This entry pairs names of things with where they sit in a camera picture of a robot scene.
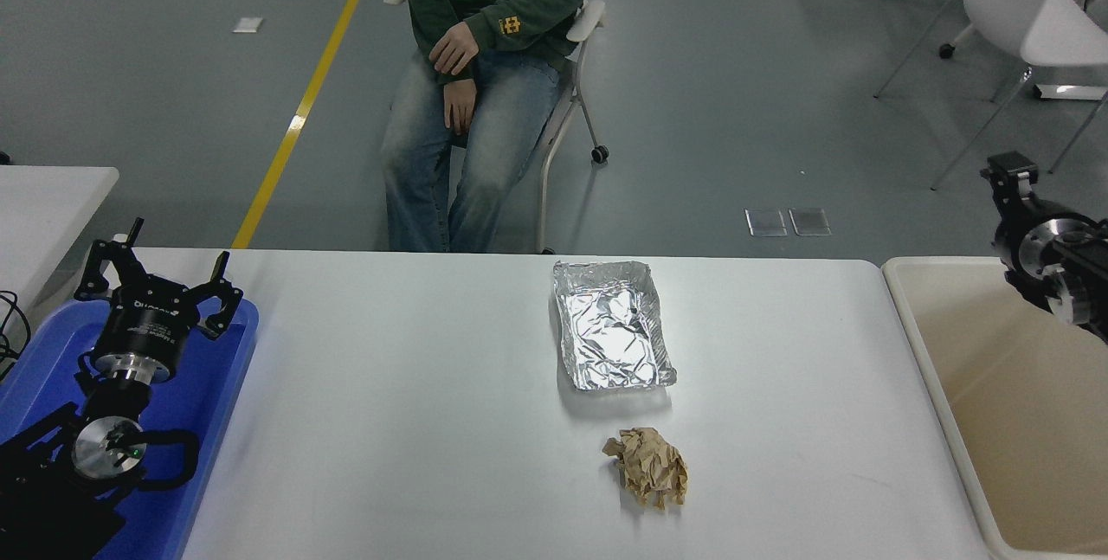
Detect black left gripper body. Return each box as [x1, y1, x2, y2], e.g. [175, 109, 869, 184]
[95, 283, 205, 364]

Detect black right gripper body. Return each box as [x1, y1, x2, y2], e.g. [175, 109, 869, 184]
[993, 196, 1053, 289]

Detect silver foil tray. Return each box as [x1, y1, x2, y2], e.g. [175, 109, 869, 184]
[552, 260, 678, 392]

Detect person's right hand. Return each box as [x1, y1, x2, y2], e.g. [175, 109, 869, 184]
[443, 78, 478, 136]

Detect person's left hand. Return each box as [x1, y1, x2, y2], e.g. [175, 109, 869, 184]
[428, 22, 480, 77]

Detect white side table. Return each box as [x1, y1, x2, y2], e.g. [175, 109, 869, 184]
[0, 165, 119, 319]

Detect blue plastic tray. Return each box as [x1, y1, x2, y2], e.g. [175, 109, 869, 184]
[0, 296, 261, 560]

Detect white table foot bar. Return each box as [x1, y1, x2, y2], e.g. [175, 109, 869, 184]
[1032, 83, 1108, 101]

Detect large pale plastic bin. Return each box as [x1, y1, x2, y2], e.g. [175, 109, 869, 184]
[881, 254, 1108, 560]

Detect person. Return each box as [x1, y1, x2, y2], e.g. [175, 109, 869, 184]
[381, 0, 596, 254]

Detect crumpled tan paper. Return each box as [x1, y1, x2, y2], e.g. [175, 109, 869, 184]
[602, 428, 690, 512]

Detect grey chair with casters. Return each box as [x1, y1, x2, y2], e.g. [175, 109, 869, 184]
[383, 0, 609, 254]

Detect black cable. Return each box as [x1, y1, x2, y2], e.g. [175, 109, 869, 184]
[0, 289, 34, 379]

